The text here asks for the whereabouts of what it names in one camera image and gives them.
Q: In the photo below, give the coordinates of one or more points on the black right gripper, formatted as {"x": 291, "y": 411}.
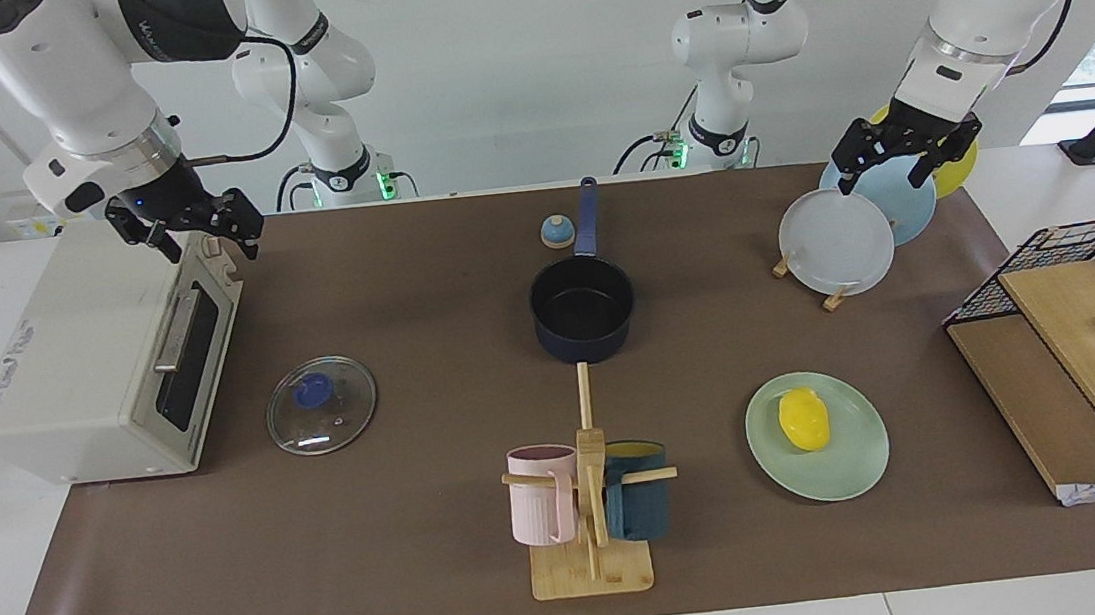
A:
{"x": 165, "y": 194}

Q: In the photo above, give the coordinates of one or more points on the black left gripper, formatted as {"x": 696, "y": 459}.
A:
{"x": 912, "y": 130}

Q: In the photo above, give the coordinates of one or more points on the glass lid with blue knob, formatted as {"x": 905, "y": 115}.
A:
{"x": 321, "y": 410}

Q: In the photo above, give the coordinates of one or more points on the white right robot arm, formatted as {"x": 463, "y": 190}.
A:
{"x": 63, "y": 73}

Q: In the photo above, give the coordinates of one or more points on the light blue plate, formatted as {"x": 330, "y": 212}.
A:
{"x": 909, "y": 202}

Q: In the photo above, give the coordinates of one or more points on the yellow plate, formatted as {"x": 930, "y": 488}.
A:
{"x": 957, "y": 176}

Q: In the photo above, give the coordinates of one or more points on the grey plate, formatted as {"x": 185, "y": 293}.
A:
{"x": 838, "y": 244}

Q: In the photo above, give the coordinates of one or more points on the wooden plate rack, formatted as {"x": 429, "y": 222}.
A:
{"x": 833, "y": 301}

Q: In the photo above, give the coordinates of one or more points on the light green plate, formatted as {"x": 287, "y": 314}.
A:
{"x": 825, "y": 477}

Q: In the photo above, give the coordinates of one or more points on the cream toaster oven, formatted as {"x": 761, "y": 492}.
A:
{"x": 71, "y": 363}

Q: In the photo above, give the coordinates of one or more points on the brown table mat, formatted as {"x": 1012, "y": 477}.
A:
{"x": 407, "y": 522}

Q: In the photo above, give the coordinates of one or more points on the dark teal mug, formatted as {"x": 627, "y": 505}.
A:
{"x": 639, "y": 510}

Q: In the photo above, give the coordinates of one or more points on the pink mug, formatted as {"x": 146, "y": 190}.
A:
{"x": 541, "y": 499}

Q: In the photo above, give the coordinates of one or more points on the wooden mug rack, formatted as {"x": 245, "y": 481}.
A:
{"x": 593, "y": 569}

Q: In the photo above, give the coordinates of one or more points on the white wall socket box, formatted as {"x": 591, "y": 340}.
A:
{"x": 22, "y": 222}

